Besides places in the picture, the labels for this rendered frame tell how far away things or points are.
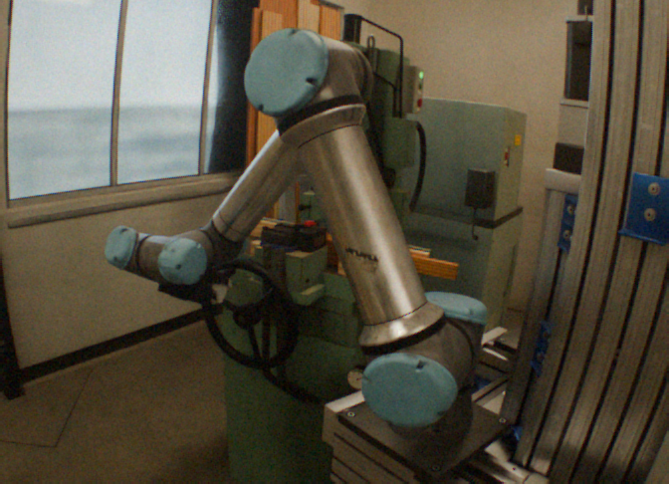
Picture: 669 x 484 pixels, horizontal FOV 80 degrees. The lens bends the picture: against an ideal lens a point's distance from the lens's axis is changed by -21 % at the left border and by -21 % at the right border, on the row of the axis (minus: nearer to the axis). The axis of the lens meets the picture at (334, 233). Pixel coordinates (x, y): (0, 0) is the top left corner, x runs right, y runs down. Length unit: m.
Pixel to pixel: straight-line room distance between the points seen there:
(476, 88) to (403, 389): 3.22
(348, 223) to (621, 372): 0.49
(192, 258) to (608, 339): 0.67
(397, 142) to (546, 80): 2.21
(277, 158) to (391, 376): 0.39
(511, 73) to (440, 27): 0.67
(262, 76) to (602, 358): 0.64
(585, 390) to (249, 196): 0.65
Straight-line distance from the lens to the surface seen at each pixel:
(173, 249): 0.81
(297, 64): 0.59
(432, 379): 0.58
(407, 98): 1.60
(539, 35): 3.63
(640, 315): 0.77
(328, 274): 1.27
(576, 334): 0.81
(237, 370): 1.57
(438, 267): 1.32
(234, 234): 0.88
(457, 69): 3.76
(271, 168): 0.80
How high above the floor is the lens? 1.31
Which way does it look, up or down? 14 degrees down
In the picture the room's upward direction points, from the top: 4 degrees clockwise
